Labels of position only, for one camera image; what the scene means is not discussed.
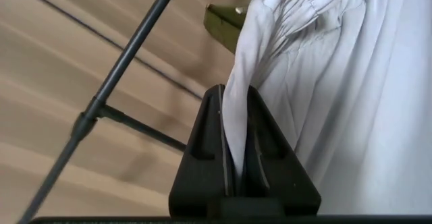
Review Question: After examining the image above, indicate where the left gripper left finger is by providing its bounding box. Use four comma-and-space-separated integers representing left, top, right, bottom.
168, 83, 237, 218

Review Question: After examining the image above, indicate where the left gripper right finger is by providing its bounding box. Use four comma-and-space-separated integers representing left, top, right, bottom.
239, 84, 322, 217

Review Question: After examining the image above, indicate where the pale grey garment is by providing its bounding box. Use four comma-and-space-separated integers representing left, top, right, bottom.
221, 0, 432, 217

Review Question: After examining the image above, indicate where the green shirt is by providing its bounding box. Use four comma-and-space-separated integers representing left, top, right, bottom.
202, 3, 248, 55

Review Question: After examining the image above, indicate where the black clothes rack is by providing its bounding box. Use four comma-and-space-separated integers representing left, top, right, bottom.
16, 0, 188, 224

